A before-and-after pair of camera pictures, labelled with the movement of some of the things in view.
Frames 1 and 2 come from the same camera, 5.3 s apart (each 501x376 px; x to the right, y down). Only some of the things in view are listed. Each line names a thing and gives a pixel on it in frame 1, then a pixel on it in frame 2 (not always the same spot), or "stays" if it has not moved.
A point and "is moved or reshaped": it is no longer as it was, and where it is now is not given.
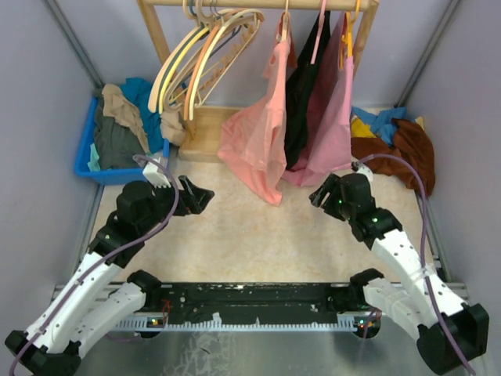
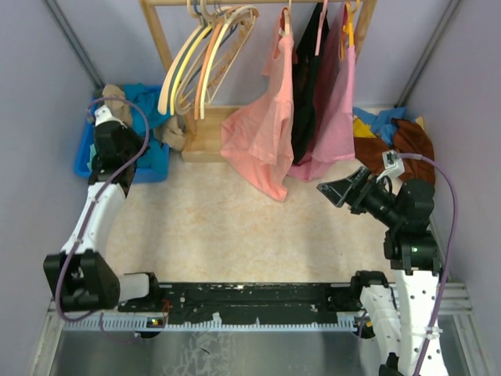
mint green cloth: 94,163 stays
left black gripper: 192,199 → 138,139
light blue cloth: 382,124 stays
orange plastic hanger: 191,81 → 217,32
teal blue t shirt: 138,92 is moved or reshaped
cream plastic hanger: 154,88 → 161,107
